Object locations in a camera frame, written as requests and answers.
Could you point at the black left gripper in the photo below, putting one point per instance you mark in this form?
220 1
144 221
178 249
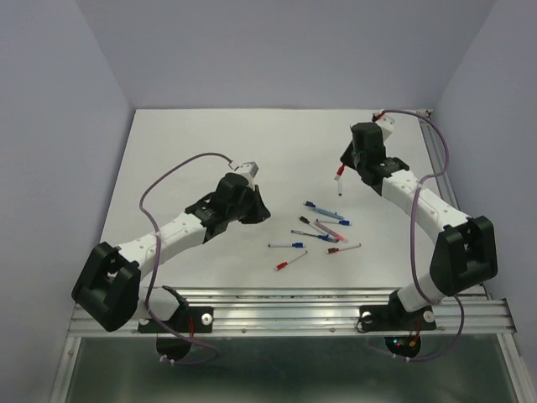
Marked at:
259 211

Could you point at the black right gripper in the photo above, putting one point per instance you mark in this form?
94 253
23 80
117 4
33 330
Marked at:
346 158

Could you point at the white pen dark red cap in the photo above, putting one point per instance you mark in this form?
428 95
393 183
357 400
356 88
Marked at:
342 248

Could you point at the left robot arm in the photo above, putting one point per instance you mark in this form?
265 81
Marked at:
108 288

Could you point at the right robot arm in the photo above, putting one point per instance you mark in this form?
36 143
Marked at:
465 252

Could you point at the white pen blue cap lower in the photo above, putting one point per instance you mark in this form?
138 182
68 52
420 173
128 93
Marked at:
296 245

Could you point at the light blue highlighter pen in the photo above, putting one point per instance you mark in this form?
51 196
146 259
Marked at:
327 213

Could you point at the pink highlighter pen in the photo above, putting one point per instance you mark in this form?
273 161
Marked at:
331 232

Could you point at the white marker black cap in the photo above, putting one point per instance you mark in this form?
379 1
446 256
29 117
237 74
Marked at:
311 225

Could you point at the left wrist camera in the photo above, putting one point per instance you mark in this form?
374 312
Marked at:
248 169

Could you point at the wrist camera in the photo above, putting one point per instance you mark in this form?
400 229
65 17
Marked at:
386 123
248 169

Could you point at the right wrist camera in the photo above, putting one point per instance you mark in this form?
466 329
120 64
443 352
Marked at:
386 123

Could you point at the aluminium right rail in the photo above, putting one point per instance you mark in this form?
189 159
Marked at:
440 185

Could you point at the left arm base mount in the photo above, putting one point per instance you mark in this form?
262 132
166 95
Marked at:
177 325

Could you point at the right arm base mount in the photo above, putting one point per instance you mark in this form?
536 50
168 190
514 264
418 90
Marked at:
401 328

